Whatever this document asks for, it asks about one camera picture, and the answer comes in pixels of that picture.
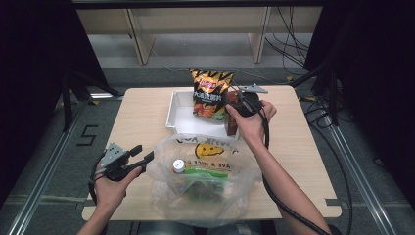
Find person's left hand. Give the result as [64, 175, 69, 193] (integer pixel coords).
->
[93, 165, 143, 213]

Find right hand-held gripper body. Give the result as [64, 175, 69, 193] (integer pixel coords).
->
[233, 83, 269, 118]

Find brown carton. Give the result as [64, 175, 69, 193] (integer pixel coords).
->
[224, 91, 244, 137]

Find black curtain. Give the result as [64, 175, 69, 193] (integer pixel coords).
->
[302, 0, 415, 213]
[0, 0, 110, 210]

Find person's right hand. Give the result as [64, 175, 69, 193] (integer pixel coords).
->
[225, 99, 278, 150]

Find beige wooden desk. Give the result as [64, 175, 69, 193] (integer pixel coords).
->
[76, 6, 324, 66]

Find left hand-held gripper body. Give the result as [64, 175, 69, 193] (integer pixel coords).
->
[99, 142, 145, 182]

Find orange drink bottle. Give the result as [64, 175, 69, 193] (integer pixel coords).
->
[171, 159, 188, 176]

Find white plastic box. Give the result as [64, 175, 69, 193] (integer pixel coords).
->
[165, 90, 244, 141]

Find bundle of black floor cables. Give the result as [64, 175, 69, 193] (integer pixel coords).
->
[264, 6, 311, 76]

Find green snack packet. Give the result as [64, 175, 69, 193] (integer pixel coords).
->
[183, 165, 229, 202]

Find black metal stand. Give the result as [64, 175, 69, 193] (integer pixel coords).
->
[290, 62, 341, 126]
[62, 71, 123, 132]

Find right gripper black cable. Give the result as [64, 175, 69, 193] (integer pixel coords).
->
[241, 96, 331, 235]

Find aluminium floor rail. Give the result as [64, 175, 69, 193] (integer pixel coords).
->
[326, 123, 399, 235]
[6, 97, 96, 235]

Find coiled black floor cables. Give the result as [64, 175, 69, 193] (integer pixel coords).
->
[300, 94, 335, 130]

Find black yellow chips bag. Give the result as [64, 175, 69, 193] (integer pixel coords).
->
[189, 68, 235, 121]

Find clear plastic bag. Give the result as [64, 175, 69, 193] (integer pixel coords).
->
[146, 132, 262, 228]

